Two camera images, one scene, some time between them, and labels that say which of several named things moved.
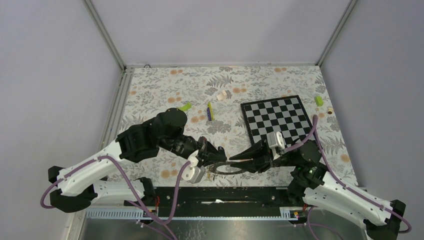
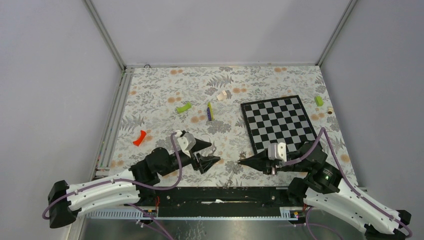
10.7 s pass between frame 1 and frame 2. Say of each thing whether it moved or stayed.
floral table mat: stayed
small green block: stayed
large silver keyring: moved
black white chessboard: stayed
